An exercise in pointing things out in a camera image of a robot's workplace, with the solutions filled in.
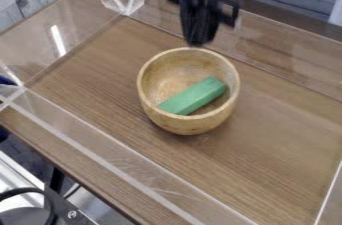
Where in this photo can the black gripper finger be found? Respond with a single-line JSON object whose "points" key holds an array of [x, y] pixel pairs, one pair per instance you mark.
{"points": [[209, 20], [189, 22]]}

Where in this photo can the brown wooden bowl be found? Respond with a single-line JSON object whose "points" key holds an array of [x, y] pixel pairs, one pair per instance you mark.
{"points": [[169, 73]]}

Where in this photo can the black table leg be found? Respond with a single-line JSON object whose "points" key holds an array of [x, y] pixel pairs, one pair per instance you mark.
{"points": [[57, 180]]}

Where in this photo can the black metal bracket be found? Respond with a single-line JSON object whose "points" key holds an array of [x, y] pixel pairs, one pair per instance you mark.
{"points": [[69, 215]]}

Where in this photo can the green rectangular block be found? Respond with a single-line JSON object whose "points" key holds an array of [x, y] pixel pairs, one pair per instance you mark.
{"points": [[195, 97]]}

